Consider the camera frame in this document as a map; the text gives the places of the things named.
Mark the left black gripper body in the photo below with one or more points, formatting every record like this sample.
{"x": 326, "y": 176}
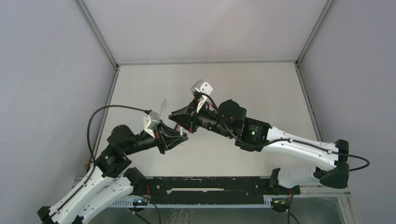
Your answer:
{"x": 159, "y": 139}

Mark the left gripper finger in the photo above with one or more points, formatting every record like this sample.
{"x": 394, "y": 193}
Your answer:
{"x": 168, "y": 131}
{"x": 173, "y": 142}

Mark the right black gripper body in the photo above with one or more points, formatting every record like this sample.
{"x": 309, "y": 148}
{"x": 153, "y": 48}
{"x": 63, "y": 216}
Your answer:
{"x": 204, "y": 118}

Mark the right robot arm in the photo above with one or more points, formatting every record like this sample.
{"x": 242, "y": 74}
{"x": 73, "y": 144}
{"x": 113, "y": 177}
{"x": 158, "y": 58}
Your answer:
{"x": 325, "y": 163}

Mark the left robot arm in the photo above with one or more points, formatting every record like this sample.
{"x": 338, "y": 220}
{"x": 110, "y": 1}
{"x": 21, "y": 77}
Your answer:
{"x": 111, "y": 177}

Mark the blue capped white marker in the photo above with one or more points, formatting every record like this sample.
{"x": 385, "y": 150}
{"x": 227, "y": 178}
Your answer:
{"x": 163, "y": 108}

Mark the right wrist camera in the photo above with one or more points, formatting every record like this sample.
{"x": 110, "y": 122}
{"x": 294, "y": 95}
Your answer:
{"x": 201, "y": 87}

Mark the aluminium frame back rail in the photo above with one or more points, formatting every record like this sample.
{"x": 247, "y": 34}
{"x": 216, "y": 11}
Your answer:
{"x": 209, "y": 62}

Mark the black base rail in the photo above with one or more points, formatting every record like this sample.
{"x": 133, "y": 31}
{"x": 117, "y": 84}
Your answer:
{"x": 247, "y": 190}

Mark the white cable tray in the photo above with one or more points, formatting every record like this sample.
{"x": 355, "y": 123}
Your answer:
{"x": 140, "y": 203}

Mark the aluminium frame right post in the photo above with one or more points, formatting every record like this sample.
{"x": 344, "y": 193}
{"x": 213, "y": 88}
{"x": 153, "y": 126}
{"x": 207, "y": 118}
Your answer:
{"x": 298, "y": 66}

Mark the aluminium frame post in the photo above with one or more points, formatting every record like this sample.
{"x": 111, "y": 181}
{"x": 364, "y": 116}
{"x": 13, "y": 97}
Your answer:
{"x": 298, "y": 66}
{"x": 87, "y": 15}

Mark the aluminium frame left post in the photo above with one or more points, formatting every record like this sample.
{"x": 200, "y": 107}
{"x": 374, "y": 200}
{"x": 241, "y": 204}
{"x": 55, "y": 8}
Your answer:
{"x": 87, "y": 15}

